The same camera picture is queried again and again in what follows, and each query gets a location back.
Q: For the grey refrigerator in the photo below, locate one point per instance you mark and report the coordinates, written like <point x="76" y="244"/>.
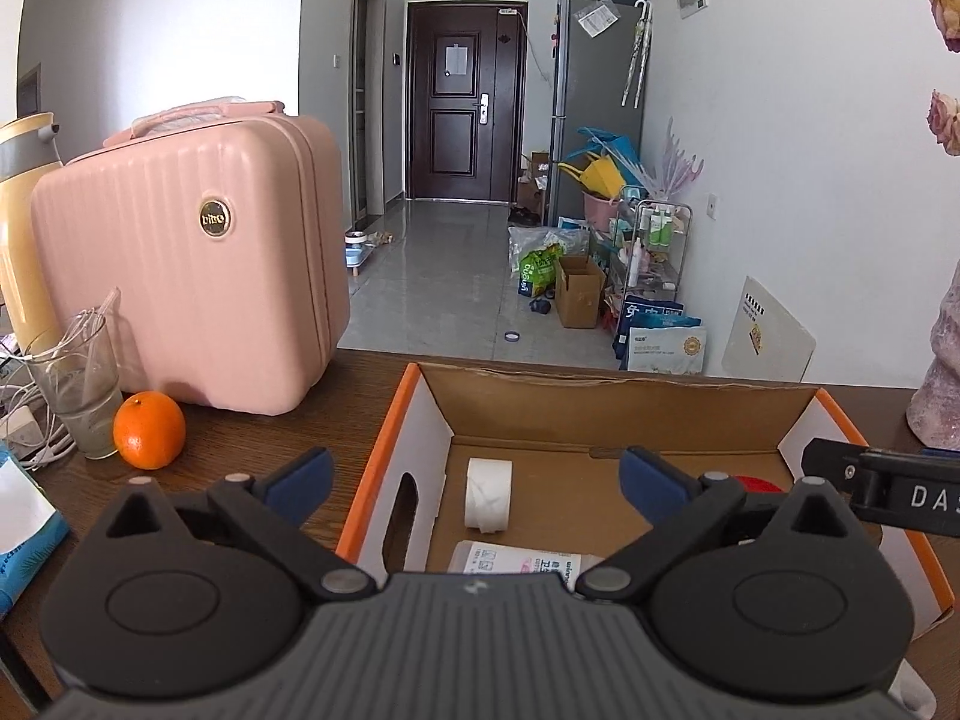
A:
<point x="592" y="90"/>

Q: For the green bag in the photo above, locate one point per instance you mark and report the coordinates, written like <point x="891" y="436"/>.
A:
<point x="540" y="270"/>

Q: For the orange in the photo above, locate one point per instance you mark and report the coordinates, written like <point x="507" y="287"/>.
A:
<point x="148" y="431"/>

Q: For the wall outlet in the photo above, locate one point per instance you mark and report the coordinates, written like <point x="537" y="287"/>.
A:
<point x="714" y="206"/>

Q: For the open cardboard box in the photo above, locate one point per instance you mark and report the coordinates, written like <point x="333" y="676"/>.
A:
<point x="579" y="296"/>

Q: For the red and white lint brush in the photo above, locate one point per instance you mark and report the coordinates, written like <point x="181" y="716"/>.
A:
<point x="757" y="486"/>

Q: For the blue tissue pack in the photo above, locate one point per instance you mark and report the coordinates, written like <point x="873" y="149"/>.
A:
<point x="26" y="540"/>

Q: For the pink bucket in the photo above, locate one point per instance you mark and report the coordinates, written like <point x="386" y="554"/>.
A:
<point x="600" y="211"/>

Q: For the dried pink rose bouquet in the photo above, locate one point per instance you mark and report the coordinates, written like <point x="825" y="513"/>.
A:
<point x="946" y="11"/>

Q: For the glass cup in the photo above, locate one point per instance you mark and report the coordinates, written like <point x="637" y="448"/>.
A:
<point x="86" y="412"/>

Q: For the pink suitcase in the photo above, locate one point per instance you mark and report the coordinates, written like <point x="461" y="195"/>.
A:
<point x="187" y="277"/>

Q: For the metal storage rack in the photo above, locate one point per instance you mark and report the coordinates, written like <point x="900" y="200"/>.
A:
<point x="652" y="240"/>

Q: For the white board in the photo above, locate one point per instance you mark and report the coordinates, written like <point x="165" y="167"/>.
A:
<point x="769" y="334"/>

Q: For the red cardboard box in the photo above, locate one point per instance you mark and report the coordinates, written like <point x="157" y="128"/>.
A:
<point x="600" y="409"/>

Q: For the purple plastic hangers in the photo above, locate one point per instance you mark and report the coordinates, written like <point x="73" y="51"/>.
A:
<point x="671" y="165"/>

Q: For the pet bowl stand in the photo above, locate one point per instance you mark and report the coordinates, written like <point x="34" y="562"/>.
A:
<point x="358" y="247"/>

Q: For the yellow thermos jug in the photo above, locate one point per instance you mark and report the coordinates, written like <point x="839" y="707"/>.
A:
<point x="22" y="240"/>

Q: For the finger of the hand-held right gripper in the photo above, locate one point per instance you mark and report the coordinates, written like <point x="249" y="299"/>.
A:
<point x="825" y="461"/>

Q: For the dark brown entrance door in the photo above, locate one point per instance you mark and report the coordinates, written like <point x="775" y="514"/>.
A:
<point x="457" y="142"/>

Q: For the purple ceramic vase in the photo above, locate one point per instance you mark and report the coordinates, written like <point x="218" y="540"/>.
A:
<point x="941" y="390"/>

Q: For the clear plastic bag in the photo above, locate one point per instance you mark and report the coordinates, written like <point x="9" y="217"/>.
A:
<point x="551" y="238"/>

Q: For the white folded umbrella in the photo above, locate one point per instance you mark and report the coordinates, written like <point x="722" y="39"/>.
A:
<point x="637" y="52"/>

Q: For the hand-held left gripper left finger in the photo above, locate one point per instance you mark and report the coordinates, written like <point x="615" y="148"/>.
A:
<point x="300" y="481"/>

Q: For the white power adapter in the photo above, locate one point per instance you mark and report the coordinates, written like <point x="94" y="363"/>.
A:
<point x="19" y="427"/>

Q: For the white pet food bag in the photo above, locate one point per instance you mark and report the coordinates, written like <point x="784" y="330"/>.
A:
<point x="664" y="352"/>

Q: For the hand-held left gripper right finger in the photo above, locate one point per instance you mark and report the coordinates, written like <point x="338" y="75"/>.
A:
<point x="654" y="484"/>

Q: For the dark shoes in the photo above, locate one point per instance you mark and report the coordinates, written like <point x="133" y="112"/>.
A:
<point x="523" y="217"/>

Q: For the white tape roll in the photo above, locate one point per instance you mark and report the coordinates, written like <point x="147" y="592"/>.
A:
<point x="487" y="495"/>

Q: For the brown cardboard box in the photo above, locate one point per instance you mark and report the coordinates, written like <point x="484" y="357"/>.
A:
<point x="536" y="180"/>

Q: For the clear cotton swab box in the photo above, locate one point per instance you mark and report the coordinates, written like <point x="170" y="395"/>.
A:
<point x="510" y="564"/>

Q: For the blue pet food bag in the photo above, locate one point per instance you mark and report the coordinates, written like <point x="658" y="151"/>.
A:
<point x="645" y="311"/>

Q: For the blue plastic hangers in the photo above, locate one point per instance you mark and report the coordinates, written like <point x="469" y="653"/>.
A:
<point x="611" y="146"/>

